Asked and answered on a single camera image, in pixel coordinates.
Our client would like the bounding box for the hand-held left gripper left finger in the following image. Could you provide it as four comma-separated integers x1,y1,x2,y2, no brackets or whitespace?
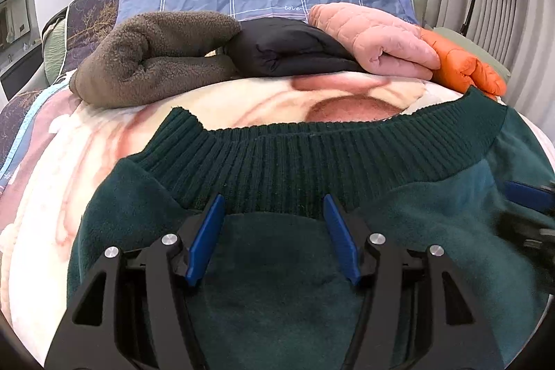
45,193,226,370

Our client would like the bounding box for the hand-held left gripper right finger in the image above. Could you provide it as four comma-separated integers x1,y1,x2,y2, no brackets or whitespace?
323,193,506,370

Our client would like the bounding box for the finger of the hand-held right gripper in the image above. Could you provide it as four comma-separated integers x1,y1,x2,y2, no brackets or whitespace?
505,181,555,219

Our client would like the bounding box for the dark green sweatshirt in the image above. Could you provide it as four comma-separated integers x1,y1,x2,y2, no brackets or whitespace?
67,86,555,370

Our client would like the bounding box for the cream pink printed blanket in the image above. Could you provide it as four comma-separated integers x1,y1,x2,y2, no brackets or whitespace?
0,69,555,353

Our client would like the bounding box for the orange puffer jacket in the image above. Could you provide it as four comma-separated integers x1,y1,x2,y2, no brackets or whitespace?
418,27,508,97

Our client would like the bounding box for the large green pillow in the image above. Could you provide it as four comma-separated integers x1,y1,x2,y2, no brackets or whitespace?
434,27,510,82

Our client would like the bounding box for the brown fleece garment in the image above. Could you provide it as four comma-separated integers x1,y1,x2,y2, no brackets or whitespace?
69,11,242,108

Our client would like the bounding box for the black jacket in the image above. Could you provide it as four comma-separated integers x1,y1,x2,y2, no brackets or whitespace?
223,19,365,78

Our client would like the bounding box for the pink quilted jacket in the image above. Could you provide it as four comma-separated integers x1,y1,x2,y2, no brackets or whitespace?
309,3,442,81

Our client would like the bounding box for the dark tree-print quilt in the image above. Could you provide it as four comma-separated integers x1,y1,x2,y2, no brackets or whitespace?
0,0,126,189

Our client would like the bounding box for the wall mirror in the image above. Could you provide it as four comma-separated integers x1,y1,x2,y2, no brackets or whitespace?
0,0,31,50

